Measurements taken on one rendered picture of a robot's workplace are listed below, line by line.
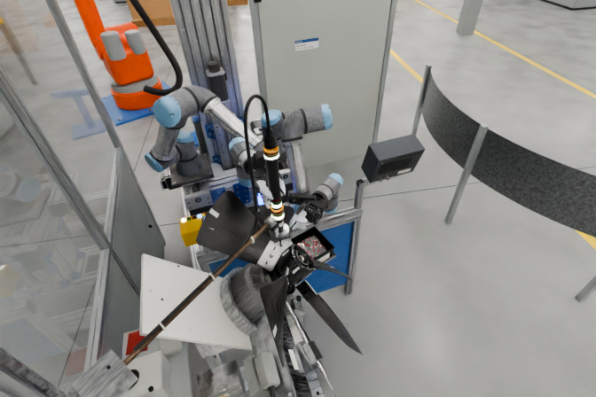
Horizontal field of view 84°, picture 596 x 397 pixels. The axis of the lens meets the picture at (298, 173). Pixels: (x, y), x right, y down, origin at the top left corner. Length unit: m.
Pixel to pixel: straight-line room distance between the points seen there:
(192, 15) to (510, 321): 2.63
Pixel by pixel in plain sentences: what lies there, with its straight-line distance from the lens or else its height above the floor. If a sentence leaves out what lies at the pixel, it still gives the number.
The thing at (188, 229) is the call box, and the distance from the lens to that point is 1.57.
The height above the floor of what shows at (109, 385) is 1.40.
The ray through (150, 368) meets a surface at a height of 0.97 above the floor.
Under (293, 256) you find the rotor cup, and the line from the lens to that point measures 1.15.
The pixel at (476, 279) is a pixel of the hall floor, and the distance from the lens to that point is 2.87.
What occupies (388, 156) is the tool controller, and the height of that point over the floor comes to 1.23.
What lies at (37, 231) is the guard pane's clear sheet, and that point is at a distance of 1.29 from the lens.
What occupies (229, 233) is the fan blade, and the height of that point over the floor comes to 1.37.
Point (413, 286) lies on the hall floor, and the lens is 2.67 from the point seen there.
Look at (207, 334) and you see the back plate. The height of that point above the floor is 1.21.
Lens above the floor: 2.19
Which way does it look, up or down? 40 degrees down
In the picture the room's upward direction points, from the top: 2 degrees counter-clockwise
